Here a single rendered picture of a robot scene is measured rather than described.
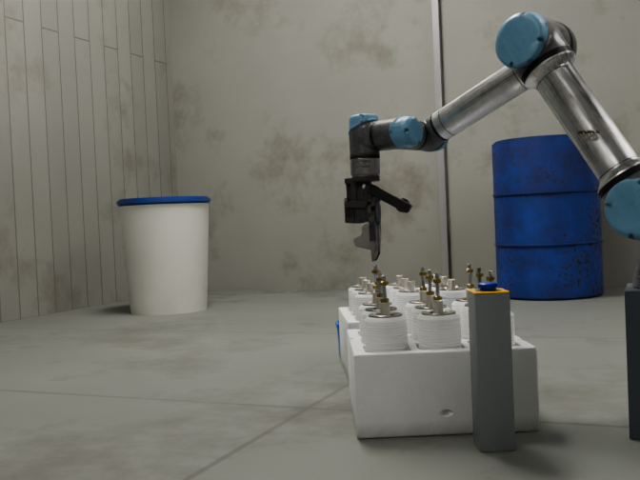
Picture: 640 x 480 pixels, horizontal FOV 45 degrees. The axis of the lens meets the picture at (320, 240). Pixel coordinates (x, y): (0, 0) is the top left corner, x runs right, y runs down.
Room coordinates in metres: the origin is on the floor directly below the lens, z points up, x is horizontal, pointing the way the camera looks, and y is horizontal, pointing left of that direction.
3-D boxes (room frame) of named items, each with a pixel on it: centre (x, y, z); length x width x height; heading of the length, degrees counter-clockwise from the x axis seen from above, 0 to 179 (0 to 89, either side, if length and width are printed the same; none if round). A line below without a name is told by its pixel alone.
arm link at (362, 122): (1.96, -0.12, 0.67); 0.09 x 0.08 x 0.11; 48
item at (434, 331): (1.72, -0.26, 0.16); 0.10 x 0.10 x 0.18
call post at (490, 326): (1.55, -0.33, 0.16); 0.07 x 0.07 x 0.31; 0
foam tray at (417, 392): (1.84, -0.26, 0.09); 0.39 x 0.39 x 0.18; 0
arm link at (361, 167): (1.96, -0.12, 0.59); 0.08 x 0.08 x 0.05
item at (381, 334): (1.72, -0.14, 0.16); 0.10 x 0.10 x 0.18
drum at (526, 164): (4.32, -1.26, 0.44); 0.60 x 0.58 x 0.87; 157
